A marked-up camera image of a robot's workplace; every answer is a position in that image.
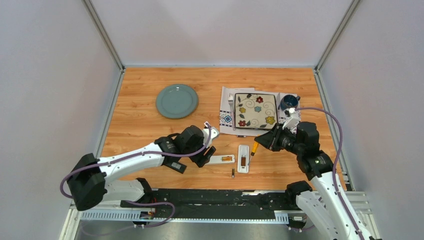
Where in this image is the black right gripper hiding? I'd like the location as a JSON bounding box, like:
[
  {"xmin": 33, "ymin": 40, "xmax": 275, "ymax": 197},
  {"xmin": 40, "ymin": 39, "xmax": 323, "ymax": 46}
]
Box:
[{"xmin": 254, "ymin": 122, "xmax": 303, "ymax": 156}]

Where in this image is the yellow handled screwdriver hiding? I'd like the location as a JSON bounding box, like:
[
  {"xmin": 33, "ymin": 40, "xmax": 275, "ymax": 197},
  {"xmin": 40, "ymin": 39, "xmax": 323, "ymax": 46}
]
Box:
[{"xmin": 248, "ymin": 141, "xmax": 259, "ymax": 165}]

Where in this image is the short white remote control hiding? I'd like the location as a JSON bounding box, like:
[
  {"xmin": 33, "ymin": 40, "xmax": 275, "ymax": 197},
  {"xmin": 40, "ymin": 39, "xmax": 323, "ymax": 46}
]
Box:
[{"xmin": 237, "ymin": 144, "xmax": 250, "ymax": 174}]

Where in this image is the long white remote control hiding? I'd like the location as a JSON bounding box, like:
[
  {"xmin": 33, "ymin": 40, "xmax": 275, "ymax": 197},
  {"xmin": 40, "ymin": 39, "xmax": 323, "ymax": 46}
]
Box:
[{"xmin": 205, "ymin": 155, "xmax": 236, "ymax": 165}]

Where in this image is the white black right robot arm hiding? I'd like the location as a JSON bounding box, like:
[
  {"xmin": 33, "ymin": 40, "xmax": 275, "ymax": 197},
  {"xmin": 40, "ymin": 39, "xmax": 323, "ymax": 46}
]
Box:
[{"xmin": 254, "ymin": 121, "xmax": 374, "ymax": 240}]

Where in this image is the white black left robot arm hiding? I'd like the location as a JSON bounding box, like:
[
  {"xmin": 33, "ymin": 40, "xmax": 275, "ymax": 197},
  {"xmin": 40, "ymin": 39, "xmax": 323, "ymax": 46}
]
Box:
[{"xmin": 59, "ymin": 122, "xmax": 220, "ymax": 211}]

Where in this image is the black remote control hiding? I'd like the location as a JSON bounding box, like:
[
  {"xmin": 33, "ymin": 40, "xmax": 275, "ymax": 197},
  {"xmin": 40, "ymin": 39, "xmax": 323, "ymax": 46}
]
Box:
[{"xmin": 165, "ymin": 162, "xmax": 187, "ymax": 174}]

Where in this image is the floral square ceramic plate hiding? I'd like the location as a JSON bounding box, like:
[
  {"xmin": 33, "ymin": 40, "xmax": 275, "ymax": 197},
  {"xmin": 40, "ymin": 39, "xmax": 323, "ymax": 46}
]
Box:
[{"xmin": 234, "ymin": 93, "xmax": 278, "ymax": 130}]

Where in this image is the dark blue mug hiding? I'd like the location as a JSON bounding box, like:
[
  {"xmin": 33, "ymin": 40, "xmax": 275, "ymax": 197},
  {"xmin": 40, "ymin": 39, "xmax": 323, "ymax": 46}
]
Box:
[{"xmin": 279, "ymin": 94, "xmax": 301, "ymax": 111}]

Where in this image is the teal round plate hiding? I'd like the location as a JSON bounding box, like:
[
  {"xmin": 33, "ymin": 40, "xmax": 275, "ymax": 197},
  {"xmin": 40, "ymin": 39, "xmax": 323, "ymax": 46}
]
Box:
[{"xmin": 155, "ymin": 84, "xmax": 199, "ymax": 119}]

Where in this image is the silver fork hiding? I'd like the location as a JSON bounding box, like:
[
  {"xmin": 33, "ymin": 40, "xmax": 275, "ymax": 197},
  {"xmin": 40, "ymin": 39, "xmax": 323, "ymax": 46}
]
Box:
[{"xmin": 228, "ymin": 93, "xmax": 236, "ymax": 131}]

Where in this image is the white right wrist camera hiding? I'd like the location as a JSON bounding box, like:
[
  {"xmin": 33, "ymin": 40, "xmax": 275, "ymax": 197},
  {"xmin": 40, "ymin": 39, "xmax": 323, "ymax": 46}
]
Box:
[{"xmin": 282, "ymin": 107, "xmax": 301, "ymax": 131}]

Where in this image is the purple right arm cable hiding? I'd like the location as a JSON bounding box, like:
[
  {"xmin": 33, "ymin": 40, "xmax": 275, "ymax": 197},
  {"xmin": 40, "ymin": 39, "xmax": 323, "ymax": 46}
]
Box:
[{"xmin": 294, "ymin": 106, "xmax": 365, "ymax": 240}]

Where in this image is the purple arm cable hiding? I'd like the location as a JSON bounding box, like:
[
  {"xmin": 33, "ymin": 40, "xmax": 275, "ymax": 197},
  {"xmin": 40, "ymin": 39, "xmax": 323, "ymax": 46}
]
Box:
[
  {"xmin": 59, "ymin": 122, "xmax": 213, "ymax": 200},
  {"xmin": 294, "ymin": 106, "xmax": 365, "ymax": 240}
]

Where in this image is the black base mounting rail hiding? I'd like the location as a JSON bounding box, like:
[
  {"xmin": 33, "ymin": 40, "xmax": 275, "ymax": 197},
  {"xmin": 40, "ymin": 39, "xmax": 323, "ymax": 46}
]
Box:
[{"xmin": 120, "ymin": 178, "xmax": 307, "ymax": 229}]

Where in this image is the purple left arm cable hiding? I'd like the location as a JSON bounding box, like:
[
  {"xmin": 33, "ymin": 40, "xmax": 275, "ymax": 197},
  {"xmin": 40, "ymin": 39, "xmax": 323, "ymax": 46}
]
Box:
[{"xmin": 59, "ymin": 122, "xmax": 213, "ymax": 200}]

